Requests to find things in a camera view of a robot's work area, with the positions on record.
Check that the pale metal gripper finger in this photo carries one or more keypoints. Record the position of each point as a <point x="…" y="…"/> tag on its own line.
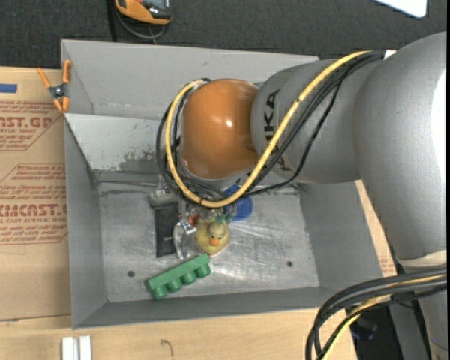
<point x="179" y="240"/>
<point x="189" y="240"/>

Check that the yellow rubber duck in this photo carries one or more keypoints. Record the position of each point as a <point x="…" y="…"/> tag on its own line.
<point x="213" y="238"/>

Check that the green toy building block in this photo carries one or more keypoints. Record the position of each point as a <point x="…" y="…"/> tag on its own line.
<point x="180" y="278"/>

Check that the blue round object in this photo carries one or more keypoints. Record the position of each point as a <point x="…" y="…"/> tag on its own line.
<point x="245" y="210"/>

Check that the grey metal bin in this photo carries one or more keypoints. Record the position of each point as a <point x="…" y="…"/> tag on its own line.
<point x="247" y="276"/>

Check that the brown cardboard board red print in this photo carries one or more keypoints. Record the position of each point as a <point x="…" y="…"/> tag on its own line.
<point x="30" y="201"/>

